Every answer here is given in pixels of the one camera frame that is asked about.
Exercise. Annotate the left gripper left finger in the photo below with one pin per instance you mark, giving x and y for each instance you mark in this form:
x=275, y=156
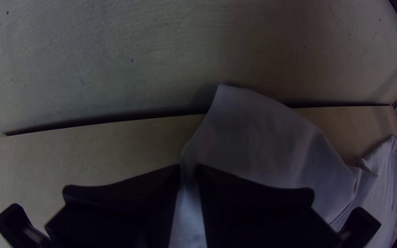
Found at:
x=122, y=206

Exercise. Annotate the light grey t-shirt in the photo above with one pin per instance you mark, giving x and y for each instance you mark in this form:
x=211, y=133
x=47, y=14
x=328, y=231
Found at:
x=253, y=137

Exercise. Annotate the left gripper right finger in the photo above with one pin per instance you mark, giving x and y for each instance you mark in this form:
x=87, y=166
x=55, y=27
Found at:
x=253, y=217

